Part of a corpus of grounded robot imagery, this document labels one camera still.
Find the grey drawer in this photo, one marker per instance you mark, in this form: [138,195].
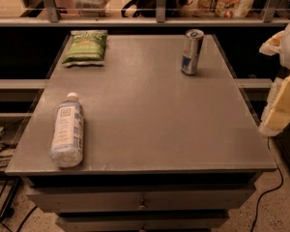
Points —
[135,222]
[90,200]

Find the metal shelf rail frame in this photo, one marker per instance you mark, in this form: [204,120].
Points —
[174,13]

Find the black bag on shelf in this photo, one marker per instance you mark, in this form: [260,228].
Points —
[145,8]

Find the silver blue energy drink can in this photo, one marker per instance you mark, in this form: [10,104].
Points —
[192,46]

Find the clear plastic container on shelf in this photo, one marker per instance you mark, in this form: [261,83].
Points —
[94,8]

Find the grey lower drawer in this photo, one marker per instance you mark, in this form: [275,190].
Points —
[135,222]

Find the green jalapeno chip bag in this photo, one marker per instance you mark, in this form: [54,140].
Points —
[86,48]

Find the grey upper drawer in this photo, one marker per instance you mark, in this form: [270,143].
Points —
[90,200]

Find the blue plastic water bottle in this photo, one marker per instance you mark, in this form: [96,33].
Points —
[67,143]

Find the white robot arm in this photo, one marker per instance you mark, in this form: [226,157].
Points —
[284,57]

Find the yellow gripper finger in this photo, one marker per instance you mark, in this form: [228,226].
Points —
[272,45]
[276,114]

